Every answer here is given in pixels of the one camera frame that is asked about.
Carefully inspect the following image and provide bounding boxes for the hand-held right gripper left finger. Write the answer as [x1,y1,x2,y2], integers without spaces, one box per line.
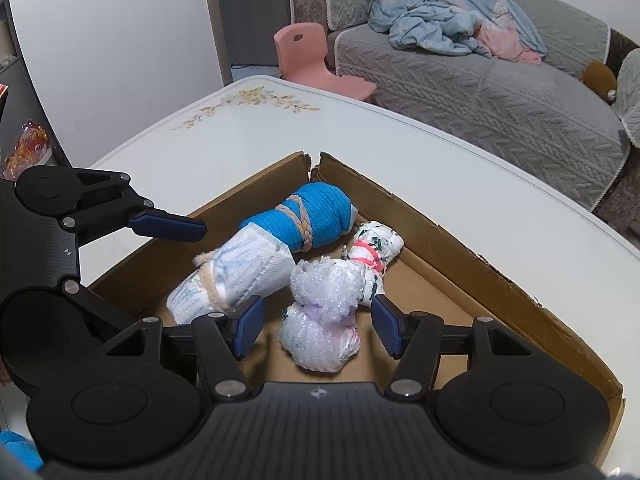
[97,296,266,403]

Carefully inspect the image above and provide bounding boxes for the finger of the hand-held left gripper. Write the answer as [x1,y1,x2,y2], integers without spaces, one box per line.
[60,169,207,248]
[62,277,151,348]

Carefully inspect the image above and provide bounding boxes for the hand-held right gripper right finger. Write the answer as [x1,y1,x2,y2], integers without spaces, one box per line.
[371,296,541,402]

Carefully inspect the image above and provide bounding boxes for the white bubble wrap bundle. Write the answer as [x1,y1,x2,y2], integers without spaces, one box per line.
[277,256,366,373]

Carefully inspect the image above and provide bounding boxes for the brown cardboard box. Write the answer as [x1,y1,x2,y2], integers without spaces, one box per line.
[87,151,625,480]

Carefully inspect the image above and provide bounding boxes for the white rolled cloth bundle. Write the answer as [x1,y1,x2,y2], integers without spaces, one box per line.
[166,222,297,325]

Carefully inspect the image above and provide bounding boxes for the floral bundle with pink band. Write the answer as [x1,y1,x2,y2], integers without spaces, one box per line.
[342,220,405,308]

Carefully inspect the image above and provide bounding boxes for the red patterned packet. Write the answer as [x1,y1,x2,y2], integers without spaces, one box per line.
[2,119,53,181]

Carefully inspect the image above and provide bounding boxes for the blue fluffy item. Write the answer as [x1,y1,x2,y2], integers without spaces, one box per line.
[0,430,43,473]

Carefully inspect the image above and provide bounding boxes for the pink plastic chair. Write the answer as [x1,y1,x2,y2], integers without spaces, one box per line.
[274,22,377,102]

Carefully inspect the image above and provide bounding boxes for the grey sofa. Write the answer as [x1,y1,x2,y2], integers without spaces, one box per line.
[287,0,640,233]

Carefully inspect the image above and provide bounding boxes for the blue and pink blanket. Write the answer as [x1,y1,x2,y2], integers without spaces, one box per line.
[369,0,548,66]

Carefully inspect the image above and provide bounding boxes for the grey quilted armrest cover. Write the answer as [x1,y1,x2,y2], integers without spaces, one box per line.
[612,47,640,148]

